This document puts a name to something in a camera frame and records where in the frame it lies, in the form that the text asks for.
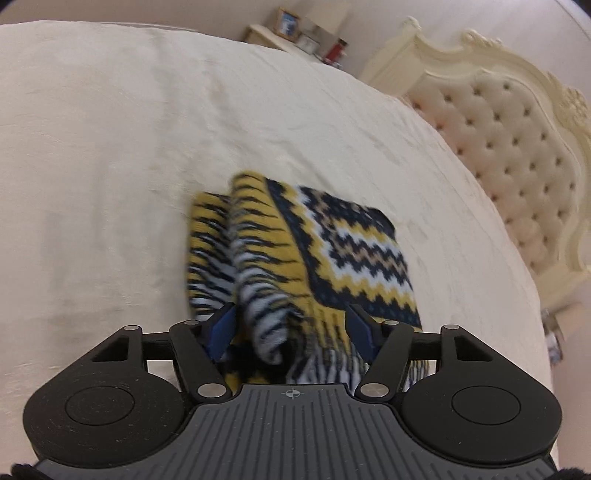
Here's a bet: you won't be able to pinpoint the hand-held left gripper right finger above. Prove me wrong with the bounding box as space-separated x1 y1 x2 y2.
346 304 504 402

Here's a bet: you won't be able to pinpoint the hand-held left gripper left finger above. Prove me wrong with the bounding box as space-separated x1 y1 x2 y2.
78 302 237 401

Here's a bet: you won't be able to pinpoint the yellow navy patterned knit sweater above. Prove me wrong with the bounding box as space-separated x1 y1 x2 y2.
185 171 431 398

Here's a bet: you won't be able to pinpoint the blurred bedside objects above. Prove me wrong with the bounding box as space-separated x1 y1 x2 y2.
539 302 583 366

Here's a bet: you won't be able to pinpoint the cream embroidered bedspread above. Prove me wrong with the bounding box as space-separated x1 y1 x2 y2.
0 21 557 464

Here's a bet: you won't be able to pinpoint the cream tufted headboard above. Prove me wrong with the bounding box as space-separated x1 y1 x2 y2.
359 16 591 311

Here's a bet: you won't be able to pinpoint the red bottle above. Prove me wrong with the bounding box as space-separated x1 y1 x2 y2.
322 39 350 66

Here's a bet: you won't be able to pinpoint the cream nightstand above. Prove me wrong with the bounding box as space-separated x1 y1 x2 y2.
242 23 324 60

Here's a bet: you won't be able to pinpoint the framed photo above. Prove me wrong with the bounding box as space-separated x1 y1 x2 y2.
274 8 302 38

